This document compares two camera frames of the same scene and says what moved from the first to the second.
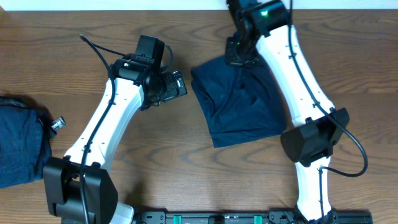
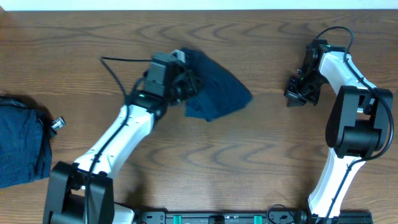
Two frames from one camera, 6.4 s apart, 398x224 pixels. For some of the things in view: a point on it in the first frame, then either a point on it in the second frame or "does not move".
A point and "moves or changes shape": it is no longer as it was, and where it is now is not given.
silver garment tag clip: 58,122 does not move
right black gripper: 231,57 to 290,93
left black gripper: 171,91 to 189,91
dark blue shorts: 239,102 moves or changes shape
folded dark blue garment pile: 25,143 does not move
